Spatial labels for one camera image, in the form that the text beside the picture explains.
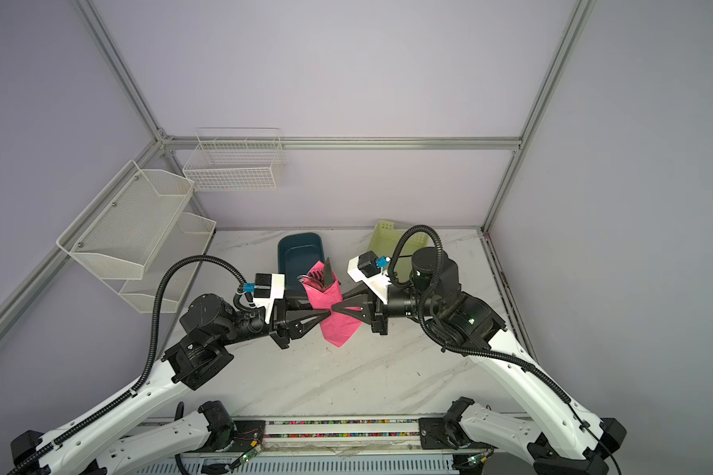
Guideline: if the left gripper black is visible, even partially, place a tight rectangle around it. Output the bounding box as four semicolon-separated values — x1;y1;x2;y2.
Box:
215;287;331;350

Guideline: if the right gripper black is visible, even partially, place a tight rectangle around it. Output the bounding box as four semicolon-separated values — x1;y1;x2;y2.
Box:
328;283;435;334

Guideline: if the pink paper napkin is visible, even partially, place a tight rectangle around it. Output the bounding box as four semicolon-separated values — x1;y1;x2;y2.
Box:
299;261;362;348

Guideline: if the knife with teal handle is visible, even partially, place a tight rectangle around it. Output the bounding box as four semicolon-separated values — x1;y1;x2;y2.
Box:
322;258;335;289

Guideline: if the fork with teal handle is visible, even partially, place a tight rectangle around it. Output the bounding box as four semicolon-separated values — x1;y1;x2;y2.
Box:
298;270;327;292

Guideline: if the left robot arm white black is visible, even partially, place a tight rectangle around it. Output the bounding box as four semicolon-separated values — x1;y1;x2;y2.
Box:
11;294;331;474

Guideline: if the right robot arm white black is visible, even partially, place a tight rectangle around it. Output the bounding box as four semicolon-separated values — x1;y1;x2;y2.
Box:
337;247;627;474

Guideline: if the light green perforated basket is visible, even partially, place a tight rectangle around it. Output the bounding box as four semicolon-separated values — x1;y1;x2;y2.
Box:
368;220;433;281

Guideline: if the dark teal plastic tub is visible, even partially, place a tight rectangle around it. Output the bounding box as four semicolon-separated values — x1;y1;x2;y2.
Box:
277;233;325;298

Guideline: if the white mesh two-tier shelf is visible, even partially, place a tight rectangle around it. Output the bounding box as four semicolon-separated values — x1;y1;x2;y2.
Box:
57;161;216;314

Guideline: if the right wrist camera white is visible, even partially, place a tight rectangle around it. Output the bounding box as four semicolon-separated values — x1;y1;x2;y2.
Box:
347;251;390;304

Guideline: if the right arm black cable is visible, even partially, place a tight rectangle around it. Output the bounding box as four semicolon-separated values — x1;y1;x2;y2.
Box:
387;224;625;475

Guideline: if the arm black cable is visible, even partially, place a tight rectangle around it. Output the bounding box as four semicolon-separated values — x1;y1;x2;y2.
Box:
5;254;257;475
387;224;625;475

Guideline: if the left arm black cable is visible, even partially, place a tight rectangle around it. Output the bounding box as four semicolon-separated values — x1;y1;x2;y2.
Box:
5;254;257;475

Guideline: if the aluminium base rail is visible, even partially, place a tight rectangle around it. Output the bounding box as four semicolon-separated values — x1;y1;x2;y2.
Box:
91;412;586;461

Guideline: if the white wire wall basket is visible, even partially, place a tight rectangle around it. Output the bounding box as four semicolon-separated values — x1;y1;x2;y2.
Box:
182;128;286;192

